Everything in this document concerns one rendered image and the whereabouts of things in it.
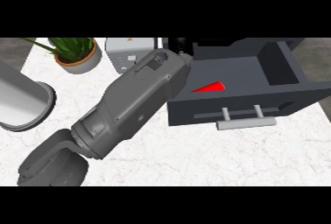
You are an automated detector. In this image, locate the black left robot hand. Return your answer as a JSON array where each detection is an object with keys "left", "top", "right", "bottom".
[{"left": 169, "top": 37, "right": 194, "bottom": 58}]

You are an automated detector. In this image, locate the red can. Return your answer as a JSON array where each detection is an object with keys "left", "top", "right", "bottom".
[{"left": 191, "top": 80, "right": 227, "bottom": 94}]

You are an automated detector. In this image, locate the dark grey open drawer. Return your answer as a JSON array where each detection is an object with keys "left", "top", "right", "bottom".
[{"left": 185, "top": 37, "right": 331, "bottom": 102}]

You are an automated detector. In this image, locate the dark grey drawer front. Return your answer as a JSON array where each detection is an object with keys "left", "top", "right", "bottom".
[{"left": 166, "top": 81, "right": 331, "bottom": 127}]

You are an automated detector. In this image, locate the light grey appliance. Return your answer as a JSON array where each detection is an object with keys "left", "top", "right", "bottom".
[{"left": 106, "top": 37, "right": 162, "bottom": 74}]

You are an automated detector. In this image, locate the potted green plant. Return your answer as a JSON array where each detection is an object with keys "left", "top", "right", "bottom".
[{"left": 21, "top": 37, "right": 104, "bottom": 75}]

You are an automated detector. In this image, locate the large grey cylinder container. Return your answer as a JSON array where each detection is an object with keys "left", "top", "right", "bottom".
[{"left": 0, "top": 59, "right": 58, "bottom": 132}]

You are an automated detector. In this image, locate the light grey drawer handle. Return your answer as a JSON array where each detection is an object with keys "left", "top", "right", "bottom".
[{"left": 215, "top": 104, "right": 277, "bottom": 131}]

